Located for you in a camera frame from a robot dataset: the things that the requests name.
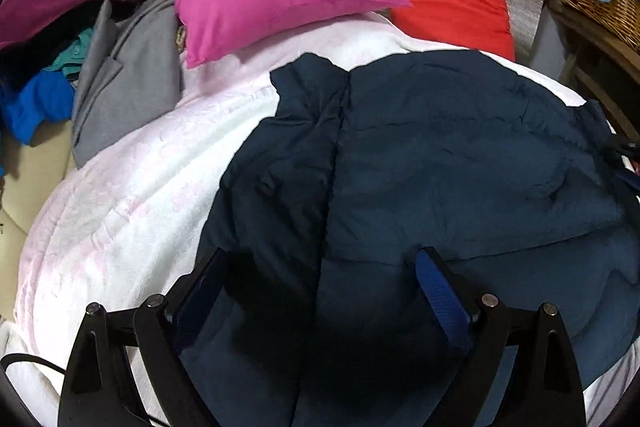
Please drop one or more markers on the beige sofa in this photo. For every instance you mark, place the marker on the beige sofa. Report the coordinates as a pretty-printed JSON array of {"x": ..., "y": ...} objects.
[{"x": 31, "y": 173}]

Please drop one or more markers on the teal garment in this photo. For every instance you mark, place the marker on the teal garment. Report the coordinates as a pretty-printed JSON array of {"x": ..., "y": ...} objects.
[{"x": 70, "y": 60}]

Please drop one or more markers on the blue garment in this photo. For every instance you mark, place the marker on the blue garment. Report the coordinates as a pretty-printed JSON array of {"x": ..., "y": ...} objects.
[{"x": 47, "y": 97}]

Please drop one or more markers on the white pink fleece blanket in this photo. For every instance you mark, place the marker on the white pink fleece blanket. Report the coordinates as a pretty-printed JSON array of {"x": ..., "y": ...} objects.
[{"x": 129, "y": 223}]

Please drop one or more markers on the grey coat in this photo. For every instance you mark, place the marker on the grey coat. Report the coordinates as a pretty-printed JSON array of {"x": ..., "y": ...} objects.
[{"x": 130, "y": 77}]

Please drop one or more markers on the red cushion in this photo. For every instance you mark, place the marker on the red cushion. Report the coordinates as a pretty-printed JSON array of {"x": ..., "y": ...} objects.
[{"x": 474, "y": 24}]

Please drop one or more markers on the wooden bench table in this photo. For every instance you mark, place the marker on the wooden bench table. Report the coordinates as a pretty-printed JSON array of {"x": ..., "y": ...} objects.
[{"x": 598, "y": 65}]

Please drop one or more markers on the magenta pillow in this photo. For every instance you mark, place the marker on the magenta pillow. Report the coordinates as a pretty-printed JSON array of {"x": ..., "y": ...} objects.
[{"x": 216, "y": 28}]

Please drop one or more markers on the navy blue puffer jacket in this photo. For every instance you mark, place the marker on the navy blue puffer jacket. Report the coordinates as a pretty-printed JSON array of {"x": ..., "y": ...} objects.
[{"x": 322, "y": 321}]

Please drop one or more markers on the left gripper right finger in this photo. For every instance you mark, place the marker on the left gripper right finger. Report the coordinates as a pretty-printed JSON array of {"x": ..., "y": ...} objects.
[{"x": 449, "y": 296}]

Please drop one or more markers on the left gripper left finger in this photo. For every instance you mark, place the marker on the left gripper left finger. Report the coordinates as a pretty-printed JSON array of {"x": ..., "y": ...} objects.
[{"x": 190, "y": 300}]

